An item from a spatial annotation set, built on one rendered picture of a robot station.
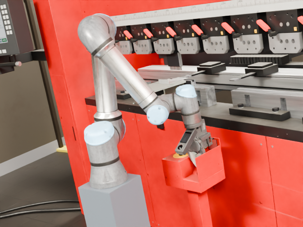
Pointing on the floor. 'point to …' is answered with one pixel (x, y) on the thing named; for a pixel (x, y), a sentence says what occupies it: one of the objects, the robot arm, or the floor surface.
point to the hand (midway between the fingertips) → (199, 169)
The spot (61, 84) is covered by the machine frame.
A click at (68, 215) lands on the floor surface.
